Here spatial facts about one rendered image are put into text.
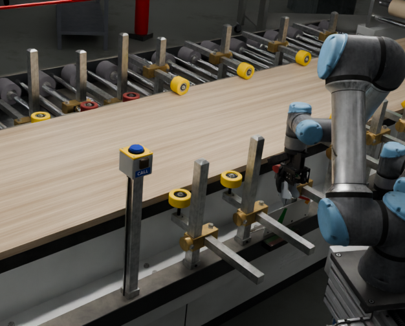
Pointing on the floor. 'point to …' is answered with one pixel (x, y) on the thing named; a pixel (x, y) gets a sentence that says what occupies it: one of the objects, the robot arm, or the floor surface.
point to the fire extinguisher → (141, 21)
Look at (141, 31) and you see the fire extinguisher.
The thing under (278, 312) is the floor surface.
